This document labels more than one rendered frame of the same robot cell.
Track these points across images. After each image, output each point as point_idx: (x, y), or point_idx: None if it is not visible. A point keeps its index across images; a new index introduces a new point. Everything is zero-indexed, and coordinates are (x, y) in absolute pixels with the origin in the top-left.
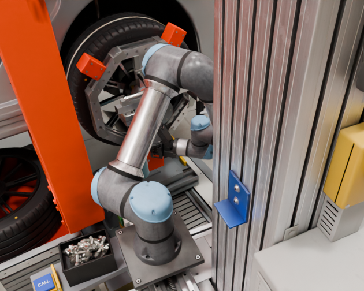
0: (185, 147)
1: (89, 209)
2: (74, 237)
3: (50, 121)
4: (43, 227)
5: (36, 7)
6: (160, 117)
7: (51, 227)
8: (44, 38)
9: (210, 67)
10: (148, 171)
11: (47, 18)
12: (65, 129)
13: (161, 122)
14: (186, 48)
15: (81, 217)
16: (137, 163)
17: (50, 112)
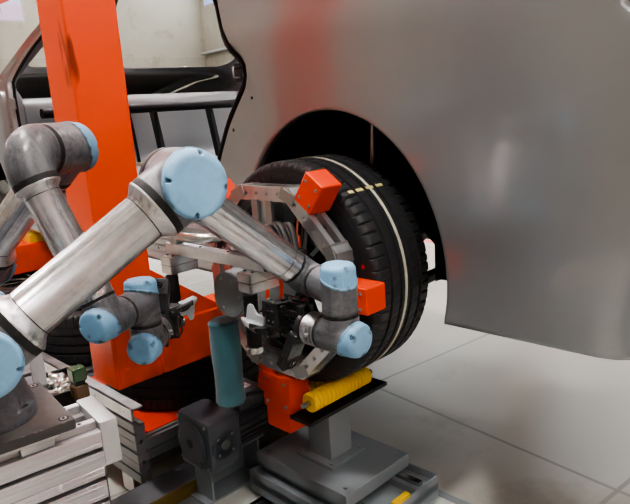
0: None
1: (105, 356)
2: (127, 406)
3: (77, 203)
4: (148, 384)
5: (66, 71)
6: (15, 199)
7: (160, 396)
8: (71, 105)
9: (13, 139)
10: (228, 399)
11: (72, 84)
12: (85, 221)
13: (164, 280)
14: (360, 232)
15: (100, 361)
16: None
17: (76, 192)
